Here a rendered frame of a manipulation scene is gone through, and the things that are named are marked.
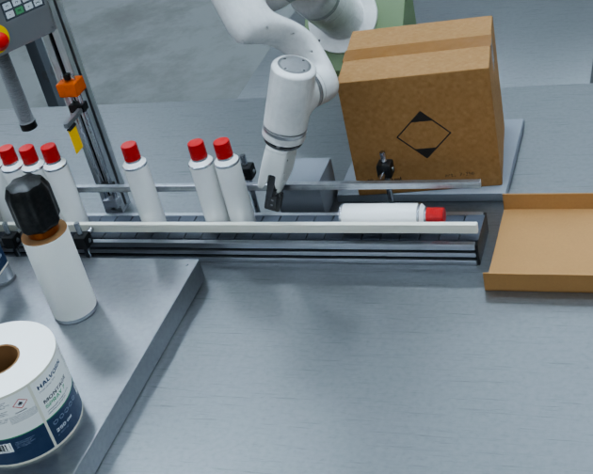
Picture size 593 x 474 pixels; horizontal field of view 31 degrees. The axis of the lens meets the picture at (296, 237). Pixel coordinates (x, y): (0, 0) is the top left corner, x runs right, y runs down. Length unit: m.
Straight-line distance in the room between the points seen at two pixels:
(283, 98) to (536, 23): 1.14
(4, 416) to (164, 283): 0.49
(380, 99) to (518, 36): 0.81
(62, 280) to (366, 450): 0.67
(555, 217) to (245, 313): 0.63
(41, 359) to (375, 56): 0.92
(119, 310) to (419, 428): 0.66
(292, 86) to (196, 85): 3.06
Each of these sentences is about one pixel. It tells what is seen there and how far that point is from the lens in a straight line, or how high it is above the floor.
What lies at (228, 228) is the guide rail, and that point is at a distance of 2.17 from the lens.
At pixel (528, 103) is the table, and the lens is 2.56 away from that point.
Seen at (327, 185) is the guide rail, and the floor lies 0.96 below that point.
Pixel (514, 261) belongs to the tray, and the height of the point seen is 0.83.
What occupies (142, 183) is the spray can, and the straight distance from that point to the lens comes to 2.21.
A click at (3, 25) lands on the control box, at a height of 1.34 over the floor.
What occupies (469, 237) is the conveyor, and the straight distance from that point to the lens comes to 2.04.
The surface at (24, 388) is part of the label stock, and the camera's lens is 1.76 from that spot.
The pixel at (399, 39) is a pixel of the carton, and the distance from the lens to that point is 2.27.
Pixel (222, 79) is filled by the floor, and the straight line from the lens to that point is 4.97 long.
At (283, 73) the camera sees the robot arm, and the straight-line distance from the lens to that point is 1.94.
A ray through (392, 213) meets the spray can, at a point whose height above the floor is 0.92.
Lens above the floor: 2.06
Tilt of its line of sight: 34 degrees down
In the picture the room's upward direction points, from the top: 14 degrees counter-clockwise
